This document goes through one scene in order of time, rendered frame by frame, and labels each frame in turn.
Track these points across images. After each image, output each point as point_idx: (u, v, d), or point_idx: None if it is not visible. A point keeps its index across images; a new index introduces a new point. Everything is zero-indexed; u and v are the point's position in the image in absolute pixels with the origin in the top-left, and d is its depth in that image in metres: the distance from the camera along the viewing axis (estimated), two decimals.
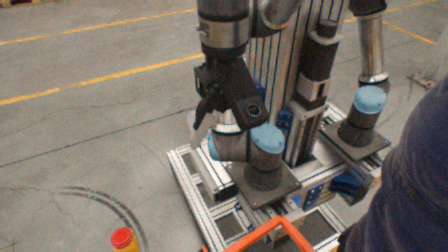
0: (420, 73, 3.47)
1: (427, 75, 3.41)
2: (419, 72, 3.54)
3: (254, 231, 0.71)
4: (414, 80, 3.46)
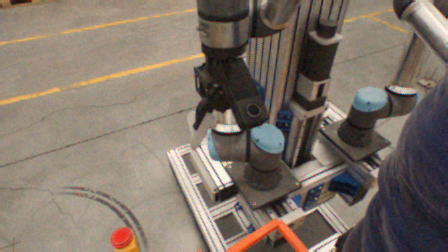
0: (420, 73, 3.47)
1: (427, 75, 3.41)
2: None
3: (251, 235, 0.70)
4: None
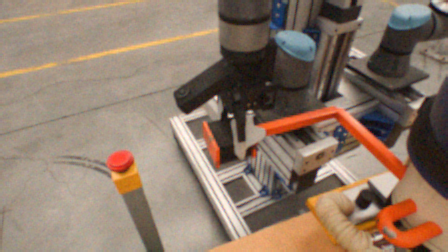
0: (434, 48, 3.32)
1: (441, 50, 3.25)
2: (432, 47, 3.39)
3: (302, 114, 0.59)
4: (427, 55, 3.31)
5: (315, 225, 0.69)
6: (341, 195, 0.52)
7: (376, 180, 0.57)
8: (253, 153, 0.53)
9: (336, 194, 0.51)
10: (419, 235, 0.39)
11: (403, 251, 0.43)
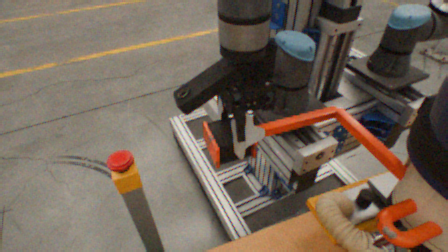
0: (434, 48, 3.32)
1: (441, 50, 3.25)
2: (432, 47, 3.39)
3: (302, 114, 0.59)
4: (427, 55, 3.31)
5: (315, 225, 0.69)
6: (341, 195, 0.52)
7: (376, 180, 0.57)
8: (253, 153, 0.53)
9: (336, 194, 0.51)
10: (419, 235, 0.39)
11: (403, 251, 0.43)
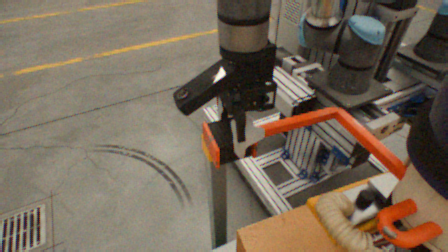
0: None
1: None
2: None
3: (302, 114, 0.59)
4: None
5: None
6: (341, 195, 0.52)
7: (376, 180, 0.57)
8: (253, 153, 0.53)
9: (336, 194, 0.51)
10: (419, 235, 0.39)
11: (403, 251, 0.43)
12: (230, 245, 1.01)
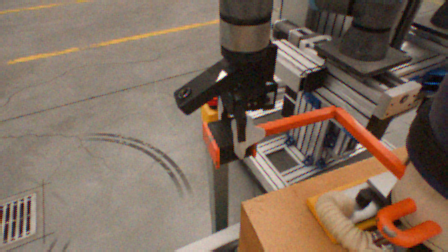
0: None
1: None
2: None
3: (301, 114, 0.59)
4: None
5: None
6: (341, 194, 0.52)
7: (375, 179, 0.57)
8: (253, 153, 0.53)
9: (336, 194, 0.51)
10: (419, 234, 0.39)
11: (403, 250, 0.44)
12: (232, 229, 0.92)
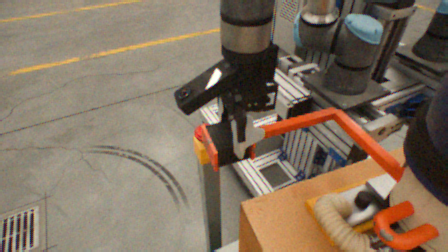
0: None
1: None
2: None
3: (300, 116, 0.59)
4: None
5: None
6: (339, 197, 0.52)
7: (374, 181, 0.57)
8: (251, 155, 0.54)
9: (334, 196, 0.52)
10: (415, 238, 0.39)
11: None
12: (224, 250, 0.99)
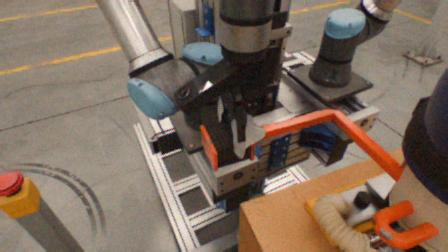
0: (417, 50, 3.25)
1: (424, 52, 3.18)
2: (416, 50, 3.32)
3: (299, 117, 0.59)
4: (410, 58, 3.24)
5: None
6: (338, 197, 0.52)
7: (373, 181, 0.57)
8: (251, 156, 0.54)
9: (334, 196, 0.52)
10: (415, 236, 0.39)
11: None
12: None
